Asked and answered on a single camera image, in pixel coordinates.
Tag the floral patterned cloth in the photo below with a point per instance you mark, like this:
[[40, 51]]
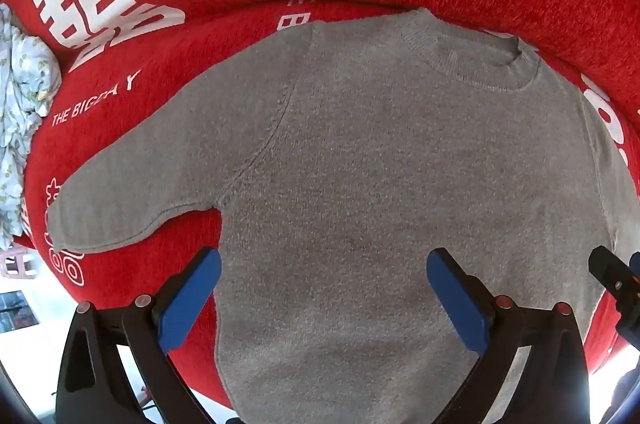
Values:
[[22, 104]]

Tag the dark blue clothing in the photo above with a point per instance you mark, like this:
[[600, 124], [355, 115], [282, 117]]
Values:
[[622, 399]]

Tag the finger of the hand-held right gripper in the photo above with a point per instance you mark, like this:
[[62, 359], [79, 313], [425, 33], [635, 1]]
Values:
[[631, 321], [612, 271]]

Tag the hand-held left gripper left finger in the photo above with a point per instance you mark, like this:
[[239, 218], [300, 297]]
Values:
[[186, 299]]

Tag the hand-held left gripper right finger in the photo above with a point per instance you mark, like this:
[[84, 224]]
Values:
[[462, 299]]

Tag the grey knitted sweater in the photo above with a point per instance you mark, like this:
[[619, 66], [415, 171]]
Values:
[[380, 184]]

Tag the pink plastic stool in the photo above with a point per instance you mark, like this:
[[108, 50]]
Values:
[[15, 261]]

